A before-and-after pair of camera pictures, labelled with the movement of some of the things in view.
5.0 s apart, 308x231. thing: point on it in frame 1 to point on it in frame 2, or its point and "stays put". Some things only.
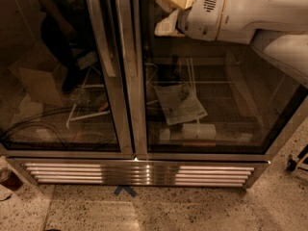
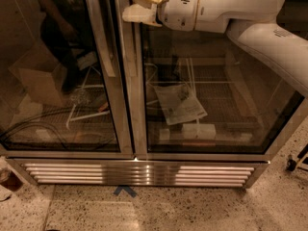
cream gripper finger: (166, 27) to (141, 13)
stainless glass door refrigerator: (91, 95) stays put
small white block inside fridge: (165, 134) stays put
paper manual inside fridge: (179, 104) stays put
